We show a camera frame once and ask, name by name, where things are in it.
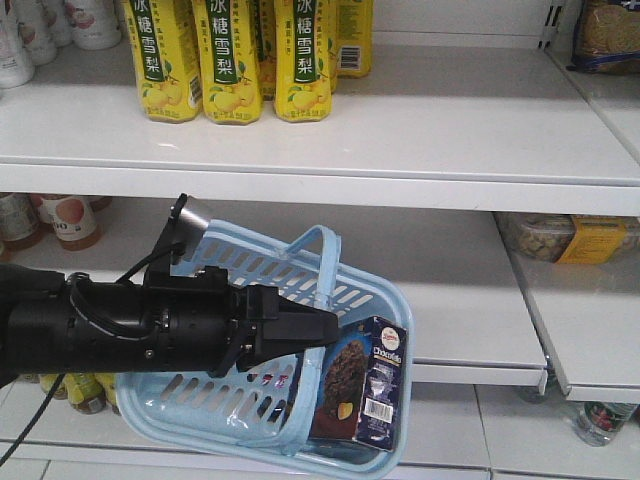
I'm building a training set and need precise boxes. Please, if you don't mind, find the light blue plastic basket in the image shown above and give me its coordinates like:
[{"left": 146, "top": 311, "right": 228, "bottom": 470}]
[{"left": 117, "top": 220, "right": 414, "bottom": 479}]

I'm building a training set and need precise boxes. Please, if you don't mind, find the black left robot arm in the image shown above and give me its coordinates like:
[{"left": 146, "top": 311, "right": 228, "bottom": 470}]
[{"left": 1, "top": 264, "right": 339, "bottom": 383}]

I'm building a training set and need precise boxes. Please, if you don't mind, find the yellow pear drink bottle right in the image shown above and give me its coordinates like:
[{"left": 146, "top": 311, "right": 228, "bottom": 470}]
[{"left": 274, "top": 0, "right": 332, "bottom": 123}]

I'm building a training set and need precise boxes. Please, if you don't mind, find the yellow pear drink bottle rear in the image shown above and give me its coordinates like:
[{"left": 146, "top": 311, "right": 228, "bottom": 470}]
[{"left": 337, "top": 0, "right": 374, "bottom": 78}]

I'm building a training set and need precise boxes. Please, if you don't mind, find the peach drink bottle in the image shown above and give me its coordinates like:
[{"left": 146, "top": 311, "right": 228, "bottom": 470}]
[{"left": 42, "top": 194, "right": 101, "bottom": 251}]

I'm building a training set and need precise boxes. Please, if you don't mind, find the round biscuit packet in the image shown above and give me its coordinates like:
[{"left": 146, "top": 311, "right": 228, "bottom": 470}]
[{"left": 571, "top": 0, "right": 639, "bottom": 75}]

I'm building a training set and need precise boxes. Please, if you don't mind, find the yellow pear drink bottle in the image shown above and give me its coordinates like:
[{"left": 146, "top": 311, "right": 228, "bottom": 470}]
[
  {"left": 337, "top": 0, "right": 374, "bottom": 78},
  {"left": 192, "top": 0, "right": 263, "bottom": 125},
  {"left": 274, "top": 0, "right": 332, "bottom": 123},
  {"left": 122, "top": 0, "right": 202, "bottom": 123}
]

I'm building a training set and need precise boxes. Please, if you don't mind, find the white store shelving unit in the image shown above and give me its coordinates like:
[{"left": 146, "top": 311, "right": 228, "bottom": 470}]
[{"left": 1, "top": 42, "right": 639, "bottom": 479}]

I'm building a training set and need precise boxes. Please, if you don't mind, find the blue chocolate cookie box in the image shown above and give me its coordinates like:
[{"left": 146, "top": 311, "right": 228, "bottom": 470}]
[{"left": 310, "top": 316, "right": 407, "bottom": 451}]

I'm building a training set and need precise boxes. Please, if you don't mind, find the yellow pear drink bottle middle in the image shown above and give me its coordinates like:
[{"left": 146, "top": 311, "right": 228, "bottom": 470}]
[{"left": 192, "top": 0, "right": 263, "bottom": 125}]

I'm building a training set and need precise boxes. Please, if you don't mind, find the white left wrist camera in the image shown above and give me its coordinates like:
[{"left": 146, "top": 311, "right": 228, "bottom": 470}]
[{"left": 168, "top": 193, "right": 212, "bottom": 265}]

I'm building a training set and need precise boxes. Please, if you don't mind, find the clear nut tub yellow label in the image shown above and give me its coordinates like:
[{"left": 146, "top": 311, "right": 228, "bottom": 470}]
[{"left": 495, "top": 212, "right": 639, "bottom": 264}]

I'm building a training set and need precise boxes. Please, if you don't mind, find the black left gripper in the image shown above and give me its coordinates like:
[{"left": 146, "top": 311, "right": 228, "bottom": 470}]
[{"left": 144, "top": 267, "right": 340, "bottom": 377}]

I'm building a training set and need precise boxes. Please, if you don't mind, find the yellow pear drink bottle left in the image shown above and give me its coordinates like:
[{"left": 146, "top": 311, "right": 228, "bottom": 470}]
[{"left": 122, "top": 0, "right": 202, "bottom": 123}]

